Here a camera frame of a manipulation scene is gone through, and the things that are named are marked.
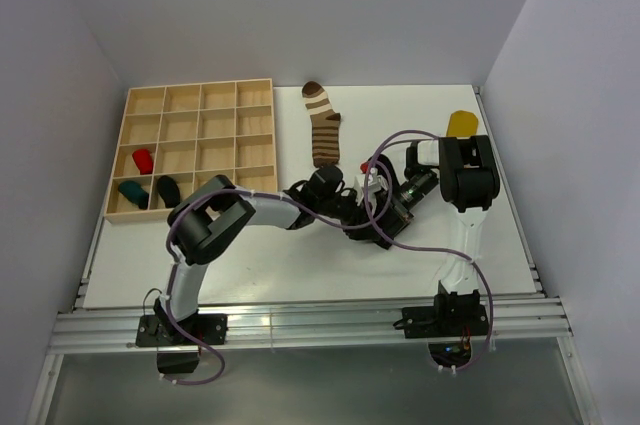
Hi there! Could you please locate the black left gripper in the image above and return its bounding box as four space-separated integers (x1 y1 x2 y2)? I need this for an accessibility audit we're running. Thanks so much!
316 188 380 241

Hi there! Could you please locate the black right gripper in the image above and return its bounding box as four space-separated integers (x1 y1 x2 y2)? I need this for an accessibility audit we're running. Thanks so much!
379 169 440 244

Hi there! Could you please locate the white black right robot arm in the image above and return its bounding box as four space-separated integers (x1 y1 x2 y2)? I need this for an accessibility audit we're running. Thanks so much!
389 135 500 335

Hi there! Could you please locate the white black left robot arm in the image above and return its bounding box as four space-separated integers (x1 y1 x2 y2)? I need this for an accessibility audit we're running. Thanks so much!
154 166 372 344

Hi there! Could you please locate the brown striped sock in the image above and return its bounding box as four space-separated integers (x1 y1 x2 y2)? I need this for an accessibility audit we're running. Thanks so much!
301 81 341 168

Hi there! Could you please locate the yellow sock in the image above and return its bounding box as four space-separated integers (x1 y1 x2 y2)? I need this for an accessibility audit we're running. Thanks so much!
446 110 479 138

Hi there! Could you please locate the wooden compartment tray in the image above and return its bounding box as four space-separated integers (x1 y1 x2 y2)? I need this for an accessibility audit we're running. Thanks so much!
105 78 278 223

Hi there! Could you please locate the red rolled sock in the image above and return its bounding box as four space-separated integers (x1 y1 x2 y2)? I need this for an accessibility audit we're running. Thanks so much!
132 148 154 175

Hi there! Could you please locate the green rolled sock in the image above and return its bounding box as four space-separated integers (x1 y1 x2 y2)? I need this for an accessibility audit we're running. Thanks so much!
117 180 149 210

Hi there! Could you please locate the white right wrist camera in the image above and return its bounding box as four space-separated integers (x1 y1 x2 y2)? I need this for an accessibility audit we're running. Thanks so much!
353 172 388 210

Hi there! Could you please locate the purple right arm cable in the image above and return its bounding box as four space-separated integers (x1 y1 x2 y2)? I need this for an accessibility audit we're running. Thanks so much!
364 129 497 375

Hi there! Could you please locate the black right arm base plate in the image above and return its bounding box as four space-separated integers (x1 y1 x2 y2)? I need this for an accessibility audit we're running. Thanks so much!
393 305 490 339

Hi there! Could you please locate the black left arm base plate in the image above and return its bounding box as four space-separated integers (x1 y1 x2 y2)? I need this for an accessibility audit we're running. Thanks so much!
135 314 228 348

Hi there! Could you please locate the aluminium frame rail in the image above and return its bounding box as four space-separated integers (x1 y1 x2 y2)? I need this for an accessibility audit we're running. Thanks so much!
47 296 572 355

